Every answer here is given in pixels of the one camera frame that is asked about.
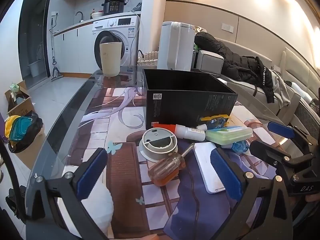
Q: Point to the printed table mat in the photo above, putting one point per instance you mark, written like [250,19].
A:
[125,167]

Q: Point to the yellow plastic container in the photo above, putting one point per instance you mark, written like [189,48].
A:
[9,127]

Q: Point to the white washing machine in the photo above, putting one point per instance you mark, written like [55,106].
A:
[125,32]

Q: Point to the grey cube box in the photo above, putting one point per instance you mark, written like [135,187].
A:
[210,61]

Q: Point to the white electric kettle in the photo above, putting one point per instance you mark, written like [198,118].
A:
[172,47]

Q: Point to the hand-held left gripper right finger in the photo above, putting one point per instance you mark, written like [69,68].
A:
[225,177]

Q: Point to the black puffer jacket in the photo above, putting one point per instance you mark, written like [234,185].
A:
[232,60]

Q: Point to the black kitchen faucet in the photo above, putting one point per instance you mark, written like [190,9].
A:
[80,15]

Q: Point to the wicker basket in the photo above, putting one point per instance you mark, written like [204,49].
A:
[148,58]

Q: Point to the grey cloth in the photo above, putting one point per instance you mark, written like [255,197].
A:
[281,87]

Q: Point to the brown cardboard box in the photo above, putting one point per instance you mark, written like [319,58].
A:
[22,107]

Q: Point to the wall switch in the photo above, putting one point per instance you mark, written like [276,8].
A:
[228,27]

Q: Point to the black trash bag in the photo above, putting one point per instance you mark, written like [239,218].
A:
[32,132]

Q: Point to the black pressure cooker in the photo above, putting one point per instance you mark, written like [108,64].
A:
[113,6]

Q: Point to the white kitchen cabinet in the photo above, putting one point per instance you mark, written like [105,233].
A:
[75,47]

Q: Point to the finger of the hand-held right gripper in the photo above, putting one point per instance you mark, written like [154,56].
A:
[280,129]
[265,151]

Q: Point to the teal plastic container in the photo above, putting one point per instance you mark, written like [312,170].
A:
[21,129]

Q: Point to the grey floor mop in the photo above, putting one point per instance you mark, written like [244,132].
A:
[53,62]

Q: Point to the grey round smoke detector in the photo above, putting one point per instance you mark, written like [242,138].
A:
[157,142]

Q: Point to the black cardboard box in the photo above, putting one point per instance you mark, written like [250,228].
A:
[175,105]

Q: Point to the green plastic bag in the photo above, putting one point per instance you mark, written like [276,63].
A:
[14,87]

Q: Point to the blue plastic bottle white cap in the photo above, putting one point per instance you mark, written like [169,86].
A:
[216,123]
[240,146]

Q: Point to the white bowl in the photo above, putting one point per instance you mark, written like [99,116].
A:
[97,15]

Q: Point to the grey sofa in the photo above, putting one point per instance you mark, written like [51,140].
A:
[295,70]

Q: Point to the cream plastic cup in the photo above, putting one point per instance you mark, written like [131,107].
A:
[110,60]

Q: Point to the wall socket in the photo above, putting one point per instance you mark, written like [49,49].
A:
[54,13]

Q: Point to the white plastic bucket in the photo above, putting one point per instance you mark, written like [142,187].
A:
[33,69]

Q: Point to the green blue plastic case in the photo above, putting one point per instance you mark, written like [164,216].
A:
[227,135]

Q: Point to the white glue bottle red cap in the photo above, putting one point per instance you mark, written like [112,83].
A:
[190,132]

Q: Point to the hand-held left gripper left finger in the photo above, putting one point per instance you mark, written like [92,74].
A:
[91,170]

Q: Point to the white power bank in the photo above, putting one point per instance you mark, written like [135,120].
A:
[205,160]

